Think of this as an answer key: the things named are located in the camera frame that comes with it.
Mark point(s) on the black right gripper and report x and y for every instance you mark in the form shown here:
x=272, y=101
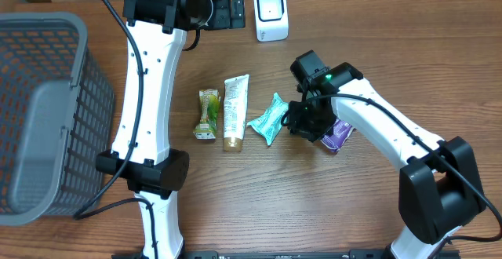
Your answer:
x=302, y=129

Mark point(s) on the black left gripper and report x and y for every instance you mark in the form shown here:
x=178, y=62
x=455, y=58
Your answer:
x=238, y=8

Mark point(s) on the purple pad package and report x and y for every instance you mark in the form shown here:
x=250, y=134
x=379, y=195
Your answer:
x=341, y=132

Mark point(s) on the teal wet wipes pack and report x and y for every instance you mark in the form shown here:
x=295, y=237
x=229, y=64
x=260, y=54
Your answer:
x=268, y=125

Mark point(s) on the white tube with gold cap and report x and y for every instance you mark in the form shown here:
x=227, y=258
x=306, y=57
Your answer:
x=235, y=110

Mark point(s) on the yellow green Pokka drink pouch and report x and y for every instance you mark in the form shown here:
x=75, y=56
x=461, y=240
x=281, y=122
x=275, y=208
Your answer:
x=210, y=105

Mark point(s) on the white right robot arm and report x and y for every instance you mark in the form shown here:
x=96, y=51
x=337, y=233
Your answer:
x=439, y=182

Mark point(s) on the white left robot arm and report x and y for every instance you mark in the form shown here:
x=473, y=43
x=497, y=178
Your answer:
x=140, y=154

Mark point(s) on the white barcode scanner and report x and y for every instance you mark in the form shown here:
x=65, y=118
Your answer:
x=272, y=20

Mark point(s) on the grey plastic shopping basket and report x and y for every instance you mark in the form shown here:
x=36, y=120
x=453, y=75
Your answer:
x=56, y=112

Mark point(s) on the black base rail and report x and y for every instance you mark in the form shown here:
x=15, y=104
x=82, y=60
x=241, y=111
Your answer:
x=352, y=254

